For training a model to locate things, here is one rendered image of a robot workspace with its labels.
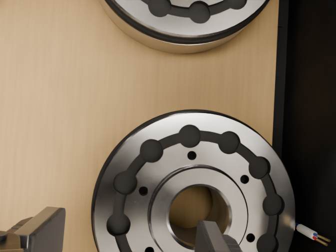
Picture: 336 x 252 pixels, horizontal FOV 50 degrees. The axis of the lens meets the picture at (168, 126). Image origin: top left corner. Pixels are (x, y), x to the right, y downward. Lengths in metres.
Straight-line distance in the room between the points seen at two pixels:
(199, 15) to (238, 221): 0.10
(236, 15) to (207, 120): 0.05
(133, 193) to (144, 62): 0.08
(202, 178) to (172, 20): 0.08
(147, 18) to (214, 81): 0.06
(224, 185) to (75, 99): 0.09
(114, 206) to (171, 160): 0.04
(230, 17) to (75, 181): 0.12
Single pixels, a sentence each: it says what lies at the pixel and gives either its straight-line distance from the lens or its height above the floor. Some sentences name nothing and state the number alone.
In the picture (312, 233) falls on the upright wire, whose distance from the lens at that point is 0.19.
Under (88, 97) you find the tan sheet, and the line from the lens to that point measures 0.21.
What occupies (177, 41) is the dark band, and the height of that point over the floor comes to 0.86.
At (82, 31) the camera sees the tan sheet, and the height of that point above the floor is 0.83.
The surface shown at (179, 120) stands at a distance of 0.18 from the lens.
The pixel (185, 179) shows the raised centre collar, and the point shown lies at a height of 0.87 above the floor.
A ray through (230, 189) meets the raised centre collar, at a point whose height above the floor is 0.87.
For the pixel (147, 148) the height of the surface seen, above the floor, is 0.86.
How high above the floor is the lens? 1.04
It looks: 84 degrees down
